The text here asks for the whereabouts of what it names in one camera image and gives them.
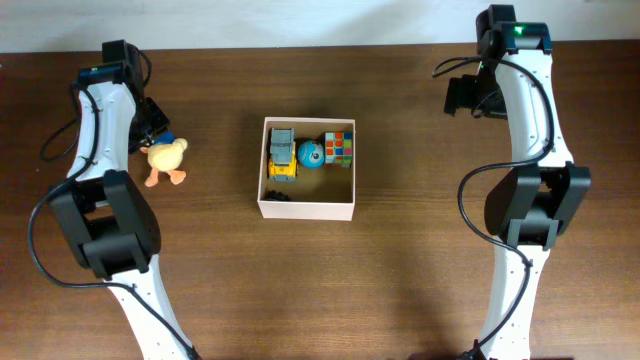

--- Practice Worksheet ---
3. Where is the yellow grey toy dump truck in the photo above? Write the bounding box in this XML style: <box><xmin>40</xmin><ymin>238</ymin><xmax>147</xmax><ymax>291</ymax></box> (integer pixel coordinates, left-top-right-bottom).
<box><xmin>268</xmin><ymin>128</ymin><xmax>298</xmax><ymax>182</ymax></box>

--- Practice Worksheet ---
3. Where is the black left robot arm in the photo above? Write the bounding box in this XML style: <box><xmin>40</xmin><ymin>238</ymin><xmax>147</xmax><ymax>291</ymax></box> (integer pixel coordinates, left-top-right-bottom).
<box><xmin>46</xmin><ymin>40</ymin><xmax>199</xmax><ymax>359</ymax></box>

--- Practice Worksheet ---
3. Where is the pink open box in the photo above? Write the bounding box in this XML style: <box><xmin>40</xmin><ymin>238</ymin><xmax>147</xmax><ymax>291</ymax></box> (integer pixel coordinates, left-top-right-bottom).
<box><xmin>257</xmin><ymin>117</ymin><xmax>356</xmax><ymax>221</ymax></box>

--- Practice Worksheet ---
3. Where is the blue number ten ball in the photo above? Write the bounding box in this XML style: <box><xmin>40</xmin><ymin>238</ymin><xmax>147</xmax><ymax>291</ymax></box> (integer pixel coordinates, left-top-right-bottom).
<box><xmin>297</xmin><ymin>140</ymin><xmax>325</xmax><ymax>168</ymax></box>

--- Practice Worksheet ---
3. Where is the black round knob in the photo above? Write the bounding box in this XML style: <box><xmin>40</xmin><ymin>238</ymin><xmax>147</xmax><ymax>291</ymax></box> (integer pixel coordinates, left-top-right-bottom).
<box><xmin>264</xmin><ymin>190</ymin><xmax>291</xmax><ymax>202</ymax></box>

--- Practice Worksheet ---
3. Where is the multicoloured puzzle cube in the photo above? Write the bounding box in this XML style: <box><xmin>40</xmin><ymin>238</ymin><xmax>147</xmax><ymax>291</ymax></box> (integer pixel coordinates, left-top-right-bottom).
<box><xmin>324</xmin><ymin>131</ymin><xmax>354</xmax><ymax>168</ymax></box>

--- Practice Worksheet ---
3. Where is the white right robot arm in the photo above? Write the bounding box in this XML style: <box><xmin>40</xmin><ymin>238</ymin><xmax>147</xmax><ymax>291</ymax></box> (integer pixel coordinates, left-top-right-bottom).
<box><xmin>432</xmin><ymin>4</ymin><xmax>591</xmax><ymax>359</ymax></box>

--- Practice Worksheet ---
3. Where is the yellow plush duck toy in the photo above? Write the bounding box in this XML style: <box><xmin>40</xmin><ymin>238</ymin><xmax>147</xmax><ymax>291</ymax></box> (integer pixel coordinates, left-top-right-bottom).
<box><xmin>140</xmin><ymin>132</ymin><xmax>188</xmax><ymax>187</ymax></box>

